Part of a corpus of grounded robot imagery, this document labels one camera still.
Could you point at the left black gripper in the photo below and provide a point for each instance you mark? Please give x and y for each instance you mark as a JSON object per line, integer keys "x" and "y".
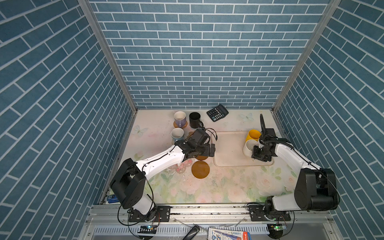
{"x": 207, "y": 152}

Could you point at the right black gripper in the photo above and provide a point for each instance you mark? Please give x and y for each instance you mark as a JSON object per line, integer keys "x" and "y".
{"x": 255, "y": 155}

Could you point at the yellow mug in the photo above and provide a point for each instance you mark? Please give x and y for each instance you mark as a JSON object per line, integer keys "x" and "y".
{"x": 253, "y": 135}

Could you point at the amber glossy round coaster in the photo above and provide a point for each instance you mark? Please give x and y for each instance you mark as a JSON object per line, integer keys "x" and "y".
{"x": 201, "y": 158}

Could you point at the pink flower coaster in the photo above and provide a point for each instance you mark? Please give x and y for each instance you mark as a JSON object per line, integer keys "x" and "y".
{"x": 180, "y": 169}

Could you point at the light blue floral mug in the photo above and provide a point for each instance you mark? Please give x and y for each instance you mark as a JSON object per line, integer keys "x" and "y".
{"x": 177, "y": 134}

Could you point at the white mug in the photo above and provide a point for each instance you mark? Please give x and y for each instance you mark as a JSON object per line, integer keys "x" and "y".
{"x": 249, "y": 146}

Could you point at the black mug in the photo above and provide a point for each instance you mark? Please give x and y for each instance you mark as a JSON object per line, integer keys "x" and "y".
{"x": 195, "y": 120}

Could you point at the tan rattan round coaster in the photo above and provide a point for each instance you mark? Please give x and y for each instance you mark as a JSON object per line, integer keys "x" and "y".
{"x": 183, "y": 127}

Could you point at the lilac mug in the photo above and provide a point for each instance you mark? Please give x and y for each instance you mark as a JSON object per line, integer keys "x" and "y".
{"x": 180, "y": 118}

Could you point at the beige rectangular tray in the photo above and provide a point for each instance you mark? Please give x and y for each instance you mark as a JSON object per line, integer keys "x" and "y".
{"x": 229, "y": 151}

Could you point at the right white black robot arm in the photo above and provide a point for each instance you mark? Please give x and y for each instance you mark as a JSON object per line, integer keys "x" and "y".
{"x": 315, "y": 189}

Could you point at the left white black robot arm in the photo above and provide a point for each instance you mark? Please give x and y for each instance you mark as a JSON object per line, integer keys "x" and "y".
{"x": 129, "y": 181}

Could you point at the black desk calculator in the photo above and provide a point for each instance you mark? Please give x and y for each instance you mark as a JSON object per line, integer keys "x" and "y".
{"x": 217, "y": 113}

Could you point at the black handheld device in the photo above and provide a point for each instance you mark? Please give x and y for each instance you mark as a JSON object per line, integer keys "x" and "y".
{"x": 192, "y": 233}

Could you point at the printed paper box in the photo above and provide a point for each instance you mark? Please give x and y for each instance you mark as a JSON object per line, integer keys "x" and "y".
{"x": 218, "y": 234}

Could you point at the blue black stapler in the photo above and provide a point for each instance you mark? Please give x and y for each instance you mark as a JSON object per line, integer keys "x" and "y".
{"x": 112, "y": 199}

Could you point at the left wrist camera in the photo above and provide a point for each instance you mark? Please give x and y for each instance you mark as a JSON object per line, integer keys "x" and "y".
{"x": 200, "y": 136}

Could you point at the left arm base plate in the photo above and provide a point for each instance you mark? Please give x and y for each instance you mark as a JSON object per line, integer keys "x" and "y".
{"x": 157, "y": 214}

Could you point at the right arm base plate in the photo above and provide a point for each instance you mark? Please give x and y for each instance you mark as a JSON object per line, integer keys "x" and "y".
{"x": 259, "y": 213}

